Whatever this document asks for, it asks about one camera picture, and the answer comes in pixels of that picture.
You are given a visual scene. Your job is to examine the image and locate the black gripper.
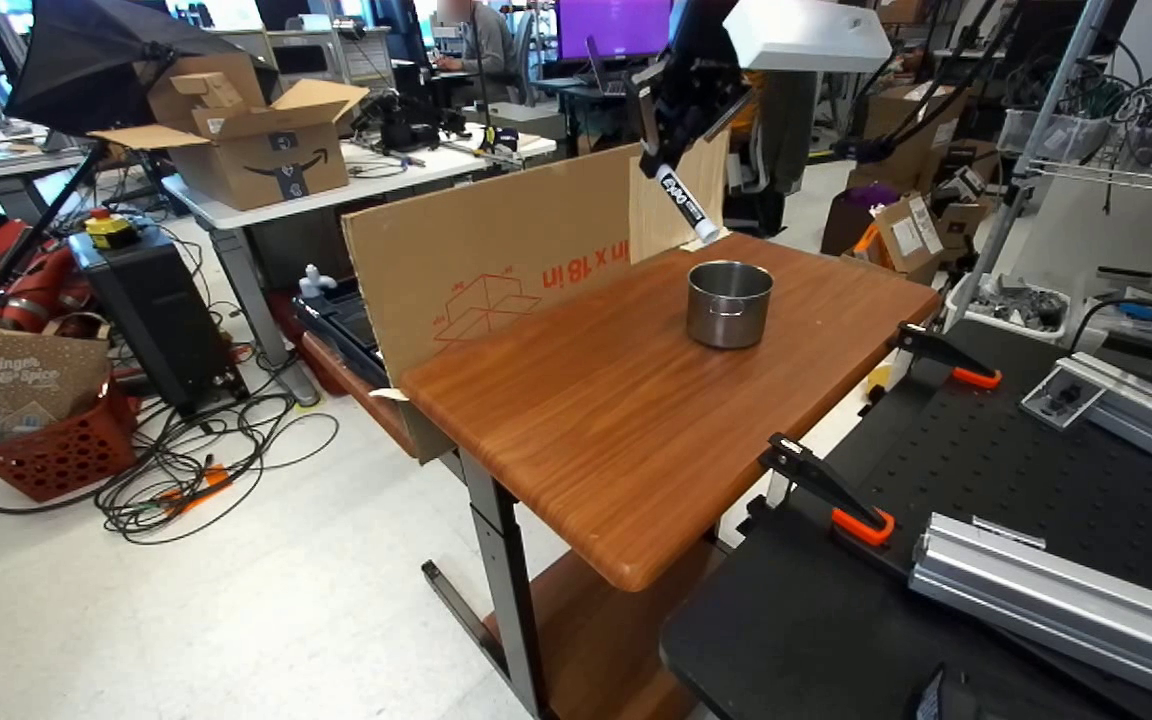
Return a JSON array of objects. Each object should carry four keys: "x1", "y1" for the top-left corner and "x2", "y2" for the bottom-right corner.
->
[{"x1": 637, "y1": 0, "x2": 755, "y2": 174}]

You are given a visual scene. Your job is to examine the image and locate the black and white marker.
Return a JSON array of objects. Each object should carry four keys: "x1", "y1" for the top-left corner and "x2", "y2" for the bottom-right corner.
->
[{"x1": 652, "y1": 159, "x2": 730, "y2": 249}]

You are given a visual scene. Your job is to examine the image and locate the small stainless steel pot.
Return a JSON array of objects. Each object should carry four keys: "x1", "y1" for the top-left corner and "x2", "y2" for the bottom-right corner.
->
[{"x1": 683, "y1": 255, "x2": 776, "y2": 356}]

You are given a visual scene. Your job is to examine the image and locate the black office chair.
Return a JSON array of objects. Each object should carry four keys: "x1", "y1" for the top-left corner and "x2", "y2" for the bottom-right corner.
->
[{"x1": 726, "y1": 70, "x2": 826, "y2": 241}]

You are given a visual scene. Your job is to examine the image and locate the purple lit monitor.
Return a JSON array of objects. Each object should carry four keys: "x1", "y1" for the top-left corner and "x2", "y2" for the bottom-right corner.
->
[{"x1": 552, "y1": 0, "x2": 676, "y2": 65}]

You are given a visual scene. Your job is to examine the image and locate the person in grey shirt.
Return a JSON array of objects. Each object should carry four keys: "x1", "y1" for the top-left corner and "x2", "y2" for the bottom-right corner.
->
[{"x1": 428, "y1": 0, "x2": 516, "y2": 75}]

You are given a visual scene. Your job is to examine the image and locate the tall closed cardboard box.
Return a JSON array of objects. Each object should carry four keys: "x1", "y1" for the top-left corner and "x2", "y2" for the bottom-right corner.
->
[{"x1": 854, "y1": 75, "x2": 974, "y2": 194}]

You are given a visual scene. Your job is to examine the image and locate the brown cardboard panel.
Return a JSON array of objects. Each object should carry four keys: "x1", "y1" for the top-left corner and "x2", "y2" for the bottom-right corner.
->
[{"x1": 342, "y1": 129, "x2": 738, "y2": 392}]

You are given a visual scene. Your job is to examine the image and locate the cardboard box with white label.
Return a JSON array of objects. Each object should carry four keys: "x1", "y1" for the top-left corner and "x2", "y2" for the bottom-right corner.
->
[{"x1": 854, "y1": 192, "x2": 947, "y2": 285}]

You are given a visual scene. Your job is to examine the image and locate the black orange bar clamp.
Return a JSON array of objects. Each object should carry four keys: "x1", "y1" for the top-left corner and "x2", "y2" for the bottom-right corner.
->
[
  {"x1": 755, "y1": 432, "x2": 901, "y2": 552},
  {"x1": 896, "y1": 318, "x2": 1009, "y2": 396}
]

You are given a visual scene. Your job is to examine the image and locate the small white bottle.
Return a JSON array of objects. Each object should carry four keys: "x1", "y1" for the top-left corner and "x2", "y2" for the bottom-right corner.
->
[{"x1": 297, "y1": 260, "x2": 342, "y2": 304}]

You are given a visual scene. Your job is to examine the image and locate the open cardboard shipping box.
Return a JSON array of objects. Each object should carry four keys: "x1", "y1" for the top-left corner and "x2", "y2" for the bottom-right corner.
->
[{"x1": 89, "y1": 51, "x2": 374, "y2": 217}]

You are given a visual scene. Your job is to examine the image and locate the grey mounting plate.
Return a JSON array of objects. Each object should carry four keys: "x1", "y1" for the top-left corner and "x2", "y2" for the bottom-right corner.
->
[{"x1": 1017, "y1": 365, "x2": 1114, "y2": 432}]

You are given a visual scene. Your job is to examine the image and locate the black perforated board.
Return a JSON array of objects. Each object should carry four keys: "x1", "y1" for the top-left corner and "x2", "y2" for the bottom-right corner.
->
[{"x1": 656, "y1": 316, "x2": 1152, "y2": 720}]

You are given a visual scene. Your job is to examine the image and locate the white office desk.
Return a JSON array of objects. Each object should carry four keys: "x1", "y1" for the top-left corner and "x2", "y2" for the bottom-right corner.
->
[{"x1": 160, "y1": 130, "x2": 567, "y2": 402}]

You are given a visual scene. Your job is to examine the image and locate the grey metal table leg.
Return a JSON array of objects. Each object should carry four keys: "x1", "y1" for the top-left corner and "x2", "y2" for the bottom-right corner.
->
[{"x1": 418, "y1": 452, "x2": 552, "y2": 720}]

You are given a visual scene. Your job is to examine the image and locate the black computer tower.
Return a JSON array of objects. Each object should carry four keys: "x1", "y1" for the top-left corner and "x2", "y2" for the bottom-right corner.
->
[{"x1": 69, "y1": 228, "x2": 242, "y2": 416}]

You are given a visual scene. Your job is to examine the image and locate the yellow red emergency stop button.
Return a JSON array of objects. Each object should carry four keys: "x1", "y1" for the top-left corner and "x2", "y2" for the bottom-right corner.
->
[{"x1": 86, "y1": 206, "x2": 145, "y2": 255}]

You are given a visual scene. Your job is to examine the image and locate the black photo softbox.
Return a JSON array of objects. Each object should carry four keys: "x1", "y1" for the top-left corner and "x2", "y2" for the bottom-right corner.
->
[{"x1": 8, "y1": 0, "x2": 242, "y2": 135}]

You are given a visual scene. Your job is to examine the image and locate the red fabric bag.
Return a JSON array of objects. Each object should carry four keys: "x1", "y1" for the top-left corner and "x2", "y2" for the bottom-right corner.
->
[{"x1": 0, "y1": 217, "x2": 94, "y2": 332}]

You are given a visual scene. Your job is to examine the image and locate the red plastic basket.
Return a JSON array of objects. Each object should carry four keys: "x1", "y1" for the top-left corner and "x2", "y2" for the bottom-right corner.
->
[{"x1": 0, "y1": 382, "x2": 145, "y2": 503}]

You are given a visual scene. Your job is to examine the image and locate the brown paper bag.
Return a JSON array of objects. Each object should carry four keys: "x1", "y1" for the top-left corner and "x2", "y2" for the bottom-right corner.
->
[{"x1": 0, "y1": 316, "x2": 116, "y2": 456}]

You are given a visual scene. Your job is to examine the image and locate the grey metal frame post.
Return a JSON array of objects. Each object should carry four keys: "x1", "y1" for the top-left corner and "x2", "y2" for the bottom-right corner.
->
[{"x1": 974, "y1": 0, "x2": 1119, "y2": 324}]

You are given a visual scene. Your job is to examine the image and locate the aluminium extrusion rail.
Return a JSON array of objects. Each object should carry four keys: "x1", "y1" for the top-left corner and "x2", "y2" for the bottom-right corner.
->
[
  {"x1": 1054, "y1": 349, "x2": 1152, "y2": 492},
  {"x1": 910, "y1": 510, "x2": 1152, "y2": 714}
]

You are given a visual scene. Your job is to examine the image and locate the tangled floor cables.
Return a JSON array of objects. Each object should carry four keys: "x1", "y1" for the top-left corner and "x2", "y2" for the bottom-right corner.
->
[{"x1": 0, "y1": 382, "x2": 345, "y2": 546}]

